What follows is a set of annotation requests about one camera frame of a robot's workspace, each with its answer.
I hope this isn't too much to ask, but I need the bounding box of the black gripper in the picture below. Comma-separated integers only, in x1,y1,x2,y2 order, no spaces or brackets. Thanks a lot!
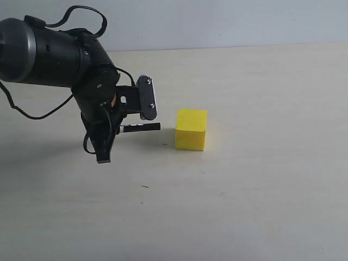
80,104,127,163

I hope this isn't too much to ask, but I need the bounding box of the yellow cube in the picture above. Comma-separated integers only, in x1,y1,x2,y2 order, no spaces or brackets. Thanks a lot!
175,109,207,151

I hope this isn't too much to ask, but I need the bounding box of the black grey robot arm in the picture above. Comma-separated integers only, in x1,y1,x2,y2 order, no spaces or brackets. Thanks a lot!
1,16,122,163

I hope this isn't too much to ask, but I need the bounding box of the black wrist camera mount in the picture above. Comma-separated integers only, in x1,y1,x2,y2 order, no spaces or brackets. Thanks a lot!
116,75,157,121

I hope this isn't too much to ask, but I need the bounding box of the black cable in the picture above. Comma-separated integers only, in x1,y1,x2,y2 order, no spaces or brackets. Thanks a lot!
0,5,136,154

